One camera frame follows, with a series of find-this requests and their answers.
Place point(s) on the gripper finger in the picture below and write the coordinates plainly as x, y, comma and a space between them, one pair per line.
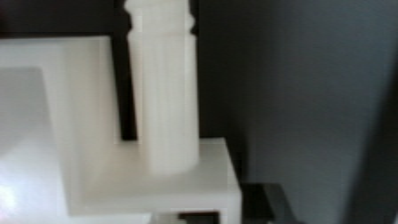
265, 206

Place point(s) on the white chair leg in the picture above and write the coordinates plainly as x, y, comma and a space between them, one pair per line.
164, 64

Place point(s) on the white chair seat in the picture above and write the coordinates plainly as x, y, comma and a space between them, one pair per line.
81, 178

